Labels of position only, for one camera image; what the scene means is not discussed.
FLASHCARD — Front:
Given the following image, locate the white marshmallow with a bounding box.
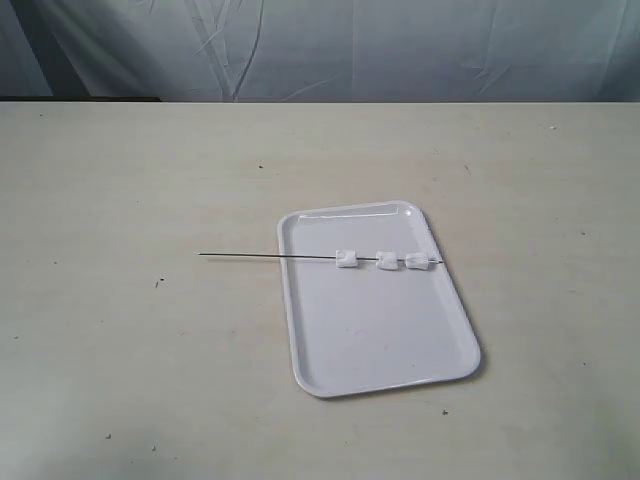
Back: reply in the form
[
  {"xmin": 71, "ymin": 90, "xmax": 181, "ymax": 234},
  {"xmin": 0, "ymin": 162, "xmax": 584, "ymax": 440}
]
[
  {"xmin": 404, "ymin": 252, "xmax": 431, "ymax": 271},
  {"xmin": 335, "ymin": 249, "xmax": 359, "ymax": 269},
  {"xmin": 376, "ymin": 251, "xmax": 399, "ymax": 271}
]

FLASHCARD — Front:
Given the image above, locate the thin metal skewer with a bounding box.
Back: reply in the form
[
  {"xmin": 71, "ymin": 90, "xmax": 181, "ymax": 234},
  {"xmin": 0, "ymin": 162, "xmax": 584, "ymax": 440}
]
[{"xmin": 195, "ymin": 252, "xmax": 446, "ymax": 265}]

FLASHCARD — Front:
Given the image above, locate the white plastic tray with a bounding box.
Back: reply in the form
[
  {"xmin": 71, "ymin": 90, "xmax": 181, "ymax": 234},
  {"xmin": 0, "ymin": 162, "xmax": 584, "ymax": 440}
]
[{"xmin": 277, "ymin": 200, "xmax": 481, "ymax": 398}]

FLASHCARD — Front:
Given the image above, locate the blue-grey backdrop cloth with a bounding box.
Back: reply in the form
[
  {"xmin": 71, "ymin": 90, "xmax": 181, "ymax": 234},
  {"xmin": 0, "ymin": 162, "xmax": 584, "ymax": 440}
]
[{"xmin": 1, "ymin": 1, "xmax": 639, "ymax": 103}]

